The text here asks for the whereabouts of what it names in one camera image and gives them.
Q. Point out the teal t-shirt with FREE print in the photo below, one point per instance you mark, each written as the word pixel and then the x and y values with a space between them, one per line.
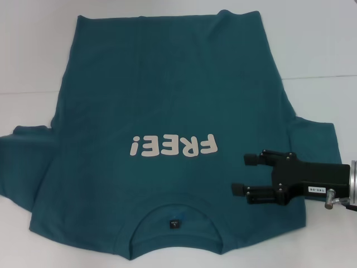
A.
pixel 167 97

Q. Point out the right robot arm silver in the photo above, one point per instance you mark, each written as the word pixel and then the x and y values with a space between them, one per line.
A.
pixel 354 181

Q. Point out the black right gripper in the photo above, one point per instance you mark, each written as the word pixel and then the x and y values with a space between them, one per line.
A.
pixel 318 178

